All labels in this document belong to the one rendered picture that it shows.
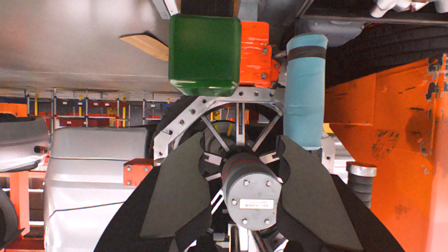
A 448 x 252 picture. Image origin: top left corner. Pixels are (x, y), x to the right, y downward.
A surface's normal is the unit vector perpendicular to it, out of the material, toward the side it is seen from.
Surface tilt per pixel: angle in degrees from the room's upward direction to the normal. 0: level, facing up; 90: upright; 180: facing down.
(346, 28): 68
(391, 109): 90
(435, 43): 90
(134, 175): 90
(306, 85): 93
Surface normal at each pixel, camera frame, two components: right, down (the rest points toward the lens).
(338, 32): -0.02, 0.94
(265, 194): 0.04, 0.04
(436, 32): -0.43, 0.02
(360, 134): -1.00, -0.04
